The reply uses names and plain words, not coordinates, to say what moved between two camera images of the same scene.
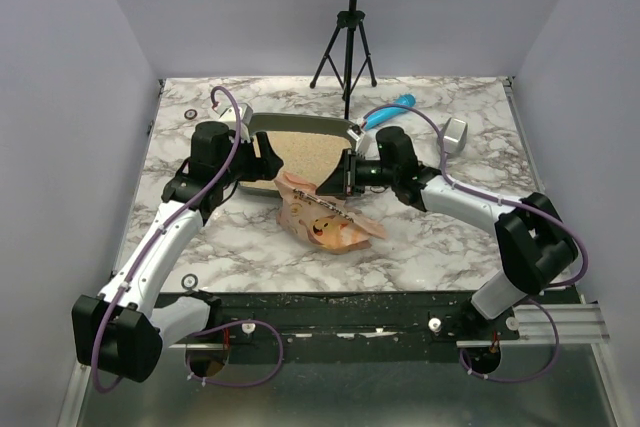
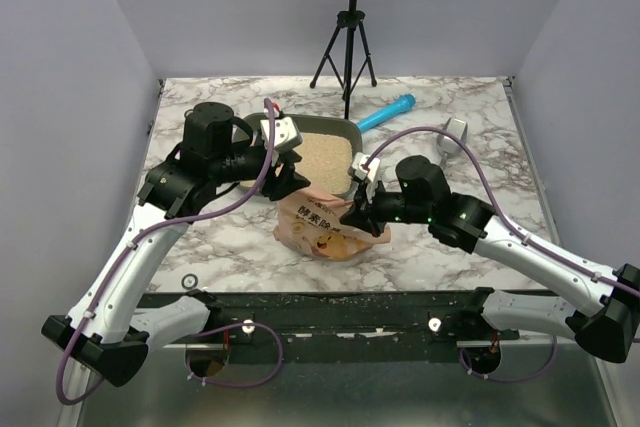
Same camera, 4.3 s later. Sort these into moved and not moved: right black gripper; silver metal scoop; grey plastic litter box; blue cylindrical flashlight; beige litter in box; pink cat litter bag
Moved: right black gripper; pink cat litter bag
Not moved: silver metal scoop; blue cylindrical flashlight; beige litter in box; grey plastic litter box
